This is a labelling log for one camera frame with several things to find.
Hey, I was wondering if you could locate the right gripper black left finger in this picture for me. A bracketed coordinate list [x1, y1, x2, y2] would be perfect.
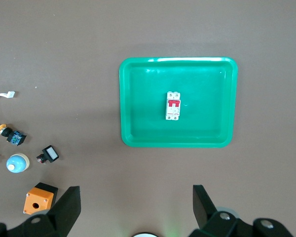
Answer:
[0, 186, 82, 237]

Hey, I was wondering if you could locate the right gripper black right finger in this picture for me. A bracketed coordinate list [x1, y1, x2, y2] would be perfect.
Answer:
[188, 184, 294, 237]

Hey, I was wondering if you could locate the black square push-button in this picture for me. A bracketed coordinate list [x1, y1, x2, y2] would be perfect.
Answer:
[36, 145, 60, 164]

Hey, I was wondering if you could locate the orange mushroom push-button switch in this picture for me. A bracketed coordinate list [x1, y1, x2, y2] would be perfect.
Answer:
[0, 123, 27, 147]

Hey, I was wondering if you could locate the green plastic tray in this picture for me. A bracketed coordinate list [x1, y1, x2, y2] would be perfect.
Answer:
[119, 57, 239, 149]

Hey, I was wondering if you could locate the white breaker with red switch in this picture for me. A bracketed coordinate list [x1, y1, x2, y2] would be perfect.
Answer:
[165, 91, 182, 121]

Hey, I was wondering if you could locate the orange button box black base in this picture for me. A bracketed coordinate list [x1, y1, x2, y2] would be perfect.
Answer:
[23, 182, 59, 215]

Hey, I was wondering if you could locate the blue dome buzzer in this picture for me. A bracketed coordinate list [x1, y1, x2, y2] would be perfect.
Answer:
[6, 153, 30, 174]

